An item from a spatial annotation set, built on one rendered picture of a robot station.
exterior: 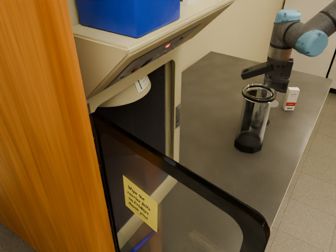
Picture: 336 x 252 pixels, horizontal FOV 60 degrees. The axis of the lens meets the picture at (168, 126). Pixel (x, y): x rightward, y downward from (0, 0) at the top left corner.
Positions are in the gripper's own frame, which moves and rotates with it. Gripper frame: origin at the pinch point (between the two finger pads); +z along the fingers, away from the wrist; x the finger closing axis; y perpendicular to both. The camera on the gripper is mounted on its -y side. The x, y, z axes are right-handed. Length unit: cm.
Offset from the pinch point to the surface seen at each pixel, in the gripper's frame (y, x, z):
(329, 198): 62, 62, 103
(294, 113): 14.8, 13.4, 9.1
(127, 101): -29, -56, -29
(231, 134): -9.0, -10.0, 9.0
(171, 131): -24.3, -39.1, -10.1
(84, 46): -26, -71, -47
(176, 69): -22, -42, -31
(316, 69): 59, 227, 79
